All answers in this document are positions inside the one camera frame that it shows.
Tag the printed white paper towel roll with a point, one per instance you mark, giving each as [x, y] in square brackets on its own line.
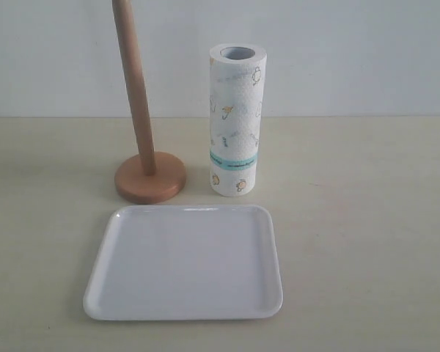
[237, 80]

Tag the wooden paper towel holder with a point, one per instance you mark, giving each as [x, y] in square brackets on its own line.
[148, 177]

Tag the white rectangular plastic tray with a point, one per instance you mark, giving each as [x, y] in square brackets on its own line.
[192, 262]

